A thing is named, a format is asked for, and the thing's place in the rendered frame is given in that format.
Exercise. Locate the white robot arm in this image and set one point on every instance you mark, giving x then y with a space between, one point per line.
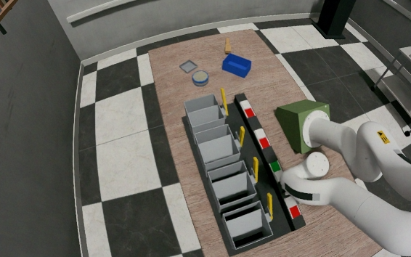
383 223

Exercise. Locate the blue open plastic bin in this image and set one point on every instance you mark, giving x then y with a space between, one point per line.
236 65

